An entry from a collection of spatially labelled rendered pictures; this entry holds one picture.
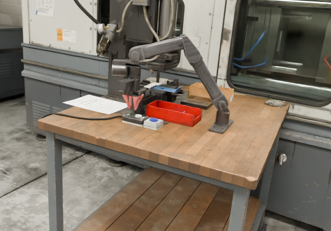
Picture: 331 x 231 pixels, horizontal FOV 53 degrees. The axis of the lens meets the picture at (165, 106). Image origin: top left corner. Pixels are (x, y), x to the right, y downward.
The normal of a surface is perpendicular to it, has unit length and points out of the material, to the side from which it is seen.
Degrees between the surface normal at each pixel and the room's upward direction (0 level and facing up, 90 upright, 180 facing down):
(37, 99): 90
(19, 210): 0
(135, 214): 0
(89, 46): 90
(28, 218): 0
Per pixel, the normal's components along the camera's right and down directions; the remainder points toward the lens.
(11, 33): 0.88, 0.21
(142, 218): 0.07, -0.95
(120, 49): -0.43, 0.24
